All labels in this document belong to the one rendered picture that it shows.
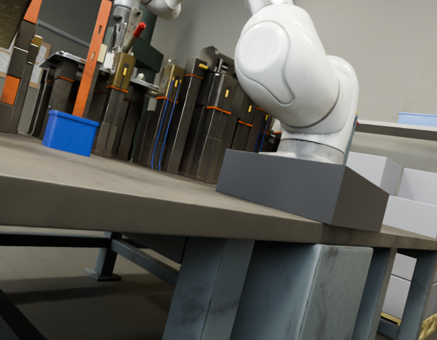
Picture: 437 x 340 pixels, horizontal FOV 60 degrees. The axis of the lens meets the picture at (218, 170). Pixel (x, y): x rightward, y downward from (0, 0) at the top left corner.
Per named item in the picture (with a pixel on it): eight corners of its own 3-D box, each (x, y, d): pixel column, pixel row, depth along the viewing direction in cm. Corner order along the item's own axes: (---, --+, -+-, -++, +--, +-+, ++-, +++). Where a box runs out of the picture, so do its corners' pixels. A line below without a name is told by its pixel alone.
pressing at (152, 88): (300, 150, 217) (301, 148, 217) (330, 154, 198) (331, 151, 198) (45, 61, 142) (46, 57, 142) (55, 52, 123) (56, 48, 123)
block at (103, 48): (77, 149, 130) (104, 46, 131) (79, 150, 127) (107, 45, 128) (67, 147, 128) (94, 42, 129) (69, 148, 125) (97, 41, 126)
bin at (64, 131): (82, 154, 104) (90, 122, 104) (92, 157, 96) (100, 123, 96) (40, 144, 98) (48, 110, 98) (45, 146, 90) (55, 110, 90)
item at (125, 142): (123, 159, 153) (141, 90, 153) (127, 160, 149) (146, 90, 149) (111, 156, 150) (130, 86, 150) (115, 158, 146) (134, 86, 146)
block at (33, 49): (13, 132, 135) (34, 50, 135) (16, 134, 125) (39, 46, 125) (3, 130, 133) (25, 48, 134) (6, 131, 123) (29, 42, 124)
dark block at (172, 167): (170, 172, 142) (198, 64, 142) (178, 175, 136) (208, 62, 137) (158, 169, 139) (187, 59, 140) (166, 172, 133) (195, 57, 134)
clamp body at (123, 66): (106, 157, 133) (131, 60, 134) (114, 160, 125) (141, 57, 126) (87, 153, 130) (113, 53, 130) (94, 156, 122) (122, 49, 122)
